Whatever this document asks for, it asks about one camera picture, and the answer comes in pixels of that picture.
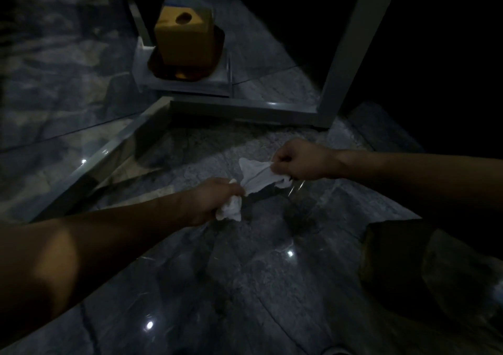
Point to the person's right hand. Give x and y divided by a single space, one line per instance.
310 162

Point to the person's left hand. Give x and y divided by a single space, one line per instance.
208 201

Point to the white tissue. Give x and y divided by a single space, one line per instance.
259 176
231 211

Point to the person's right forearm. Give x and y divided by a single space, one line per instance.
424 182

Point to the person's left forearm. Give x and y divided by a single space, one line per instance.
78 256

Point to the grey metal table frame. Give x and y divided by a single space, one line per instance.
243 109

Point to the golden pedestal block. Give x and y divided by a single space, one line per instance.
184 40

